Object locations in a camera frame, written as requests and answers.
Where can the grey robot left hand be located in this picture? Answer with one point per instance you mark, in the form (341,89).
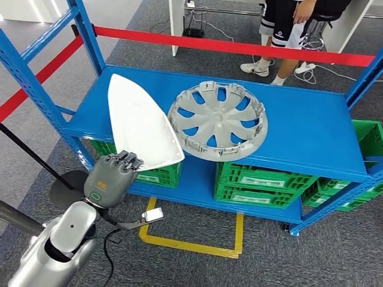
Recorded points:
(107,182)

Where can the white plastic car panel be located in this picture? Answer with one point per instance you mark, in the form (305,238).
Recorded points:
(137,119)

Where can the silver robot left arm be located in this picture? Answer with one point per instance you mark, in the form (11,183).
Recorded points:
(60,245)

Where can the blue metal shelf rack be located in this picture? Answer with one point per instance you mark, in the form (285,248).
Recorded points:
(299,122)

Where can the black barrier stanchion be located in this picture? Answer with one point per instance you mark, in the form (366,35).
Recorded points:
(66,190)

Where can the black belt clip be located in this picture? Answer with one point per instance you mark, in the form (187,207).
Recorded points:
(91,30)

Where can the grey wheel hubcap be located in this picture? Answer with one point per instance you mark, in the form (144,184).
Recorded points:
(220,119)

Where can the black router box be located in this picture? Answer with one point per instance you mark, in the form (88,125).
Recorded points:
(194,32)

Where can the white lit plinth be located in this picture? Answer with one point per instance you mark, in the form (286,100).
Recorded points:
(23,8)

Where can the white power strip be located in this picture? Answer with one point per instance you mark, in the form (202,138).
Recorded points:
(305,67)
(190,4)

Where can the person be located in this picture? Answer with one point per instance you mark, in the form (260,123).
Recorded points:
(278,20)

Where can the black chrome stool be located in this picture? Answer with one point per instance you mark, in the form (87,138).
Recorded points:
(316,33)

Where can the open green plastic crate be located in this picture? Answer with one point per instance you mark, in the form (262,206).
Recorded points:
(371,136)

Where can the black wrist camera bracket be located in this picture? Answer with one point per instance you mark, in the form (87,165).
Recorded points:
(128,226)

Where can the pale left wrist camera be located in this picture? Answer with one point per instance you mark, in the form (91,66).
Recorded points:
(152,214)

